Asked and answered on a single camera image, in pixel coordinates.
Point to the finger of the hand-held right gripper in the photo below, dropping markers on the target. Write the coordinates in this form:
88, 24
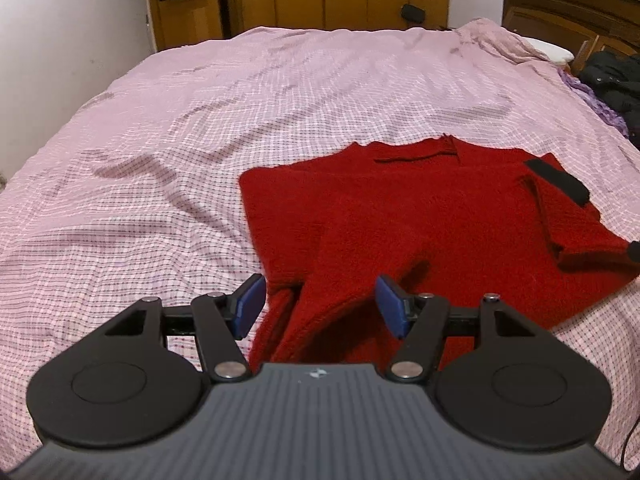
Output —
635, 252

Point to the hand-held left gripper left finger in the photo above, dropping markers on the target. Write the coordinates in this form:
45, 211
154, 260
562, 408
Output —
248, 305

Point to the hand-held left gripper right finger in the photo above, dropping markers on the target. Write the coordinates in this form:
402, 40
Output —
390, 307

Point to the red sweater with black cuffs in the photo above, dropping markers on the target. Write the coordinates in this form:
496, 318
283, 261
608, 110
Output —
425, 220

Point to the purple cloth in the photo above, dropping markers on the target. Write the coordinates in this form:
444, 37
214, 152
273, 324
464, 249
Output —
597, 105

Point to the pink checked bed sheet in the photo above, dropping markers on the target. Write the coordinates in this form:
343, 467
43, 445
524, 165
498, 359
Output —
175, 160

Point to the black jacket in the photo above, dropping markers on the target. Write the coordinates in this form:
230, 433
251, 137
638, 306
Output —
617, 85

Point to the white pillow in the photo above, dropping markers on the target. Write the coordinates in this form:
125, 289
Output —
550, 50

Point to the dark wooden headboard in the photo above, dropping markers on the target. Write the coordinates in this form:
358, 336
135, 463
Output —
565, 15

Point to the small black bag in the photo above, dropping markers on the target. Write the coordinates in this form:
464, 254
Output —
413, 13

